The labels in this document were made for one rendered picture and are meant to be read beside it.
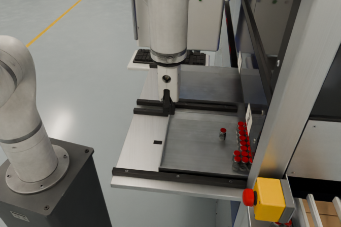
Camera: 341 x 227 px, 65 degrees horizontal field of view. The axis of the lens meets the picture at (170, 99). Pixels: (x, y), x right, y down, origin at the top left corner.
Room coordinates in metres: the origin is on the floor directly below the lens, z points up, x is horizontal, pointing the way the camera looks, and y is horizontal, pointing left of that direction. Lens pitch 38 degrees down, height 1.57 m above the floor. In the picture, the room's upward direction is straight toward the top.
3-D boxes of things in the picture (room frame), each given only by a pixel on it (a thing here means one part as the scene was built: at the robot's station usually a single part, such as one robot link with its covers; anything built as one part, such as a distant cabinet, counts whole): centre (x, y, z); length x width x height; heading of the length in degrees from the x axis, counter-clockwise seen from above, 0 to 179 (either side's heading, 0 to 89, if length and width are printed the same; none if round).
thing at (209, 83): (0.95, -0.19, 0.90); 0.34 x 0.26 x 0.04; 83
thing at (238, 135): (0.60, -0.24, 0.90); 0.18 x 0.02 x 0.05; 173
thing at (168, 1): (0.56, 0.00, 1.35); 0.09 x 0.08 x 0.13; 2
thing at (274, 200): (0.35, -0.24, 1.00); 0.08 x 0.07 x 0.07; 83
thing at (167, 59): (0.55, 0.00, 1.27); 0.09 x 0.08 x 0.03; 175
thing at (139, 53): (1.33, 0.00, 0.82); 0.40 x 0.14 x 0.02; 83
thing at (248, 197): (0.35, -0.19, 0.99); 0.04 x 0.04 x 0.04; 83
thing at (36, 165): (0.54, 0.42, 0.95); 0.19 x 0.19 x 0.18
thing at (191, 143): (0.61, -0.15, 0.90); 0.34 x 0.26 x 0.04; 83
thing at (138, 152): (0.79, -0.10, 0.87); 0.70 x 0.48 x 0.02; 173
